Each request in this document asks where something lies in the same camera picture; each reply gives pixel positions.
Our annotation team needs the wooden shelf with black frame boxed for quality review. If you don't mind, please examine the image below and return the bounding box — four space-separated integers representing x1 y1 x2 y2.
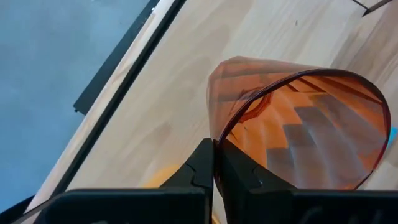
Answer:
67 0 393 190

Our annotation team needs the black table rig frame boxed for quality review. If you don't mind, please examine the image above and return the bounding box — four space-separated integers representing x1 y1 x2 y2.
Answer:
49 0 188 203

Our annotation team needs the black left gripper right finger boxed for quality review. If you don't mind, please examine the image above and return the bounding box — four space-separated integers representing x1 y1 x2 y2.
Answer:
213 139 298 191

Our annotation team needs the tall mustard yellow cup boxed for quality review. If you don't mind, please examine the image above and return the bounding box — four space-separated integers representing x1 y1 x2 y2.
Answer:
141 164 182 189

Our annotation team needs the faceted translucent red cup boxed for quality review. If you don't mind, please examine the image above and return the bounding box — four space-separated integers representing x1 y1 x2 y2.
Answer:
206 55 392 191

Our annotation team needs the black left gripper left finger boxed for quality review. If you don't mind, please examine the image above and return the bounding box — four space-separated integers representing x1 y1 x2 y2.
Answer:
159 138 215 191

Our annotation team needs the folded teal cloth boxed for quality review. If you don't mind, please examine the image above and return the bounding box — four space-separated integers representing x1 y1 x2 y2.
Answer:
387 124 398 151

